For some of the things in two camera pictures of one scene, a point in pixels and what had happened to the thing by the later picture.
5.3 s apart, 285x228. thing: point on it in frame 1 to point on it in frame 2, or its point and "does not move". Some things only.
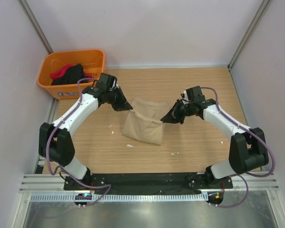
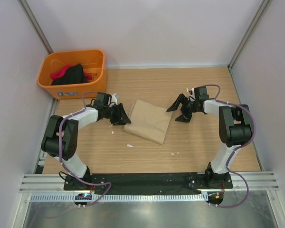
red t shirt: (61, 72) does not move
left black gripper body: (115, 98) to (108, 112)
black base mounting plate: (146, 183) does not move
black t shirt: (71, 76) does not move
